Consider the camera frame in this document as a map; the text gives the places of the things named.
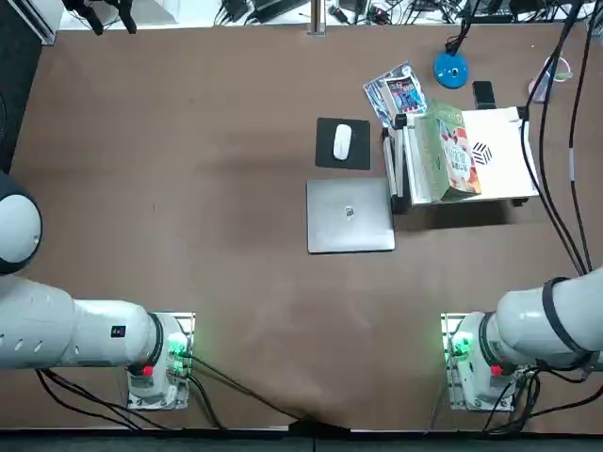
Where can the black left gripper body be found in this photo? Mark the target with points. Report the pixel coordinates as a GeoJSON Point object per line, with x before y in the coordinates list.
{"type": "Point", "coordinates": [94, 4]}

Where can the blue desk lamp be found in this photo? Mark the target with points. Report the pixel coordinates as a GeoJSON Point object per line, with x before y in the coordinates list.
{"type": "Point", "coordinates": [451, 70]}

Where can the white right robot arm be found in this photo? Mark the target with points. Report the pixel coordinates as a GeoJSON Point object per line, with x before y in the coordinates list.
{"type": "Point", "coordinates": [527, 320]}

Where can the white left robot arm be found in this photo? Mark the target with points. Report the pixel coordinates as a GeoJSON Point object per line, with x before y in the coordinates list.
{"type": "Point", "coordinates": [70, 325]}

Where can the grey power adapter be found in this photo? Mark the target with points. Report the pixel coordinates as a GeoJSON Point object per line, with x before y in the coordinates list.
{"type": "Point", "coordinates": [235, 9]}

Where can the black power strip red switches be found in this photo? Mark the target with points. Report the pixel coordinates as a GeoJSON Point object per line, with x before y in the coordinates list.
{"type": "Point", "coordinates": [363, 11]}

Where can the white computer mouse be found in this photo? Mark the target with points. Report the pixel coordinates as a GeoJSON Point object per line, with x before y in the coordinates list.
{"type": "Point", "coordinates": [342, 141]}

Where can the black mouse pad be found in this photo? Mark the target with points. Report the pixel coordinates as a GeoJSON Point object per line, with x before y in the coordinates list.
{"type": "Point", "coordinates": [360, 155]}

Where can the small colourful comic booklet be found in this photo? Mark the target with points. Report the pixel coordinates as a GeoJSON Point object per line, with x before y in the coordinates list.
{"type": "Point", "coordinates": [405, 94]}

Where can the grey laptop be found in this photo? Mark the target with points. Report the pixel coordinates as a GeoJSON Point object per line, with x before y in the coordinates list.
{"type": "Point", "coordinates": [348, 226]}

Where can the black folding phone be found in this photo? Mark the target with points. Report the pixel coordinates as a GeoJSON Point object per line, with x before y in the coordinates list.
{"type": "Point", "coordinates": [484, 94]}

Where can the white folding reading stand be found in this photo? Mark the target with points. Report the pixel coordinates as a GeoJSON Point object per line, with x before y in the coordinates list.
{"type": "Point", "coordinates": [509, 165]}

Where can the pink pen cup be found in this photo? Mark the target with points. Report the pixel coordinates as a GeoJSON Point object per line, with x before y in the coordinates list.
{"type": "Point", "coordinates": [539, 92]}

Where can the grey ridged metal rail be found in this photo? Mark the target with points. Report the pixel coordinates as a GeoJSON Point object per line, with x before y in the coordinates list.
{"type": "Point", "coordinates": [40, 23]}

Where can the aluminium camera post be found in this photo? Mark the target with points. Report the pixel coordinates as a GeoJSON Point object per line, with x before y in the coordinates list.
{"type": "Point", "coordinates": [317, 19]}

